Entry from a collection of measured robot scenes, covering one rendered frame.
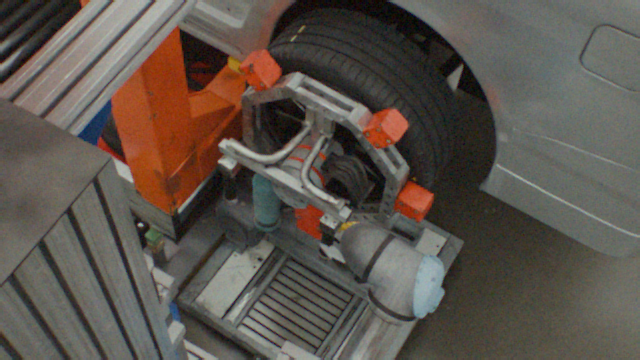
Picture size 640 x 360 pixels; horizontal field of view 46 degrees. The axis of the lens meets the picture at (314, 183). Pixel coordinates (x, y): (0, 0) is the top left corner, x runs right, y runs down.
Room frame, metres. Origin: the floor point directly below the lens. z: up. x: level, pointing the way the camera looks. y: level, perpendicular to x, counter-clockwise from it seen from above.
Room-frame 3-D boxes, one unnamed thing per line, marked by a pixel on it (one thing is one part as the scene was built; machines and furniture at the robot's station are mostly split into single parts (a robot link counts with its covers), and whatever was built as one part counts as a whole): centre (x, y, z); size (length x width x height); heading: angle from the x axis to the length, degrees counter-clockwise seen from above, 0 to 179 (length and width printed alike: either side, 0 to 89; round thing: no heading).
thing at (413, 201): (1.15, -0.29, 0.85); 0.09 x 0.08 x 0.07; 62
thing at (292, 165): (1.23, 0.02, 0.85); 0.21 x 0.14 x 0.14; 152
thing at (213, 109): (1.62, 0.33, 0.69); 0.52 x 0.17 x 0.35; 152
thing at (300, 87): (1.30, -0.01, 0.85); 0.54 x 0.07 x 0.54; 62
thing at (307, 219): (1.33, -0.03, 0.48); 0.16 x 0.12 x 0.17; 152
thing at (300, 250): (1.42, -0.14, 0.13); 0.50 x 0.36 x 0.10; 62
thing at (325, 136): (1.14, -0.04, 1.03); 0.19 x 0.18 x 0.11; 152
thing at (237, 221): (1.47, 0.18, 0.26); 0.42 x 0.18 x 0.35; 152
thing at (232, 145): (1.23, 0.13, 1.03); 0.19 x 0.18 x 0.11; 152
